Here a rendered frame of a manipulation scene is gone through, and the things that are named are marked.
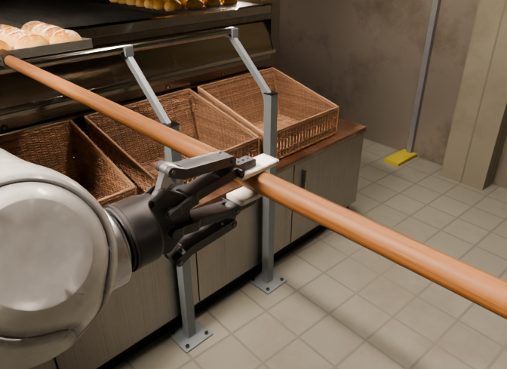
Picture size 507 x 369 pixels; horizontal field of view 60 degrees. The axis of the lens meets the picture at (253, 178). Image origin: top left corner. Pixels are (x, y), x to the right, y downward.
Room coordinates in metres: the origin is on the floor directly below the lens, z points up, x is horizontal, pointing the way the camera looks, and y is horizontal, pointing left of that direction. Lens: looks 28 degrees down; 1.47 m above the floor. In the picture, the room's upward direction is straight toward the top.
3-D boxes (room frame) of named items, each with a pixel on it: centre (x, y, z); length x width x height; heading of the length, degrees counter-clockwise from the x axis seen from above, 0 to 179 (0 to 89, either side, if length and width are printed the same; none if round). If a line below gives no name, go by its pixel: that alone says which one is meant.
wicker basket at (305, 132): (2.16, -0.08, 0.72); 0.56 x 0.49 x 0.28; 135
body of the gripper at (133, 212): (0.41, 0.11, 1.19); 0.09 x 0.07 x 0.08; 135
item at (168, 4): (2.63, 0.45, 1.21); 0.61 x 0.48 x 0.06; 45
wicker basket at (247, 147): (1.74, 0.33, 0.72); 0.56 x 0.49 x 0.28; 136
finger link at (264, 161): (0.52, 0.00, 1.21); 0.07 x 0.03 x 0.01; 135
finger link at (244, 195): (0.52, 0.00, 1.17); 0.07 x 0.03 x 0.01; 135
